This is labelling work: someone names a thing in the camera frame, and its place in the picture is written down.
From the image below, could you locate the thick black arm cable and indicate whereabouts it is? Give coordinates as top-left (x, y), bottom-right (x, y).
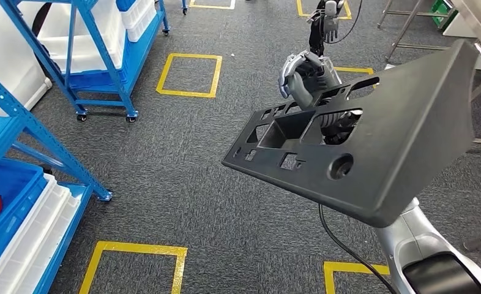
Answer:
top-left (318, 204), bottom-right (397, 294)

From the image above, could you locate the bystander robot black leg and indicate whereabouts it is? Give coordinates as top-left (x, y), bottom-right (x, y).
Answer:
top-left (307, 7), bottom-right (327, 58)

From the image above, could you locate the bystander robot grey hand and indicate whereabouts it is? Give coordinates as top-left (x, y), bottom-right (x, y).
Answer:
top-left (323, 16), bottom-right (341, 44)

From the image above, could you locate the blue wheeled shelf rack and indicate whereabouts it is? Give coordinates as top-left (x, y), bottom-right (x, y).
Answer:
top-left (0, 0), bottom-right (171, 123)

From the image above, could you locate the bystander robot black cable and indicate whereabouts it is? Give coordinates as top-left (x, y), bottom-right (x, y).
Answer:
top-left (337, 0), bottom-right (364, 45)

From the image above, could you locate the black plastic panel part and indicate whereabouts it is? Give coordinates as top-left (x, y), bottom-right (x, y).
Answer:
top-left (221, 39), bottom-right (480, 229)

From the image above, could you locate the green plastic crate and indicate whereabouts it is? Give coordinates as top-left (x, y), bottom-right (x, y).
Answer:
top-left (430, 0), bottom-right (454, 29)

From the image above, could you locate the white cabinet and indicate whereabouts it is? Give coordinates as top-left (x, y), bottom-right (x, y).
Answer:
top-left (442, 12), bottom-right (481, 73)

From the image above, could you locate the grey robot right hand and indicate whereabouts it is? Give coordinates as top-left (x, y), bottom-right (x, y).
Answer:
top-left (278, 49), bottom-right (343, 111)

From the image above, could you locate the yellow floor tape square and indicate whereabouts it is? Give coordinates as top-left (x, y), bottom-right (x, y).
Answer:
top-left (78, 240), bottom-right (188, 294)
top-left (156, 53), bottom-right (223, 99)

